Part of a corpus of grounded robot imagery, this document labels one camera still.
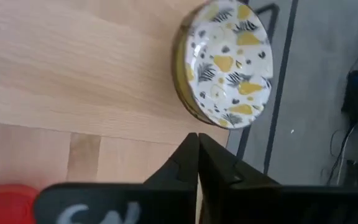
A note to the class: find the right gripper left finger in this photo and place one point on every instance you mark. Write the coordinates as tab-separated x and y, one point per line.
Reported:
166	202

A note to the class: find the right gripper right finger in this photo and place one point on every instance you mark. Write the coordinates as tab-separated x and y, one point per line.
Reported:
244	205

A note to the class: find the yellow patterned mini bowl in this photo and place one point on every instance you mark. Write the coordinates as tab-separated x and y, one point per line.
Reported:
228	62

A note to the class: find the red plastic mini bowl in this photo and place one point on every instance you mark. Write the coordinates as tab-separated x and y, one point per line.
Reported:
5	208

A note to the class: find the black-framed wooden shelf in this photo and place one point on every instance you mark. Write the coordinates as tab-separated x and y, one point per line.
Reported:
73	62

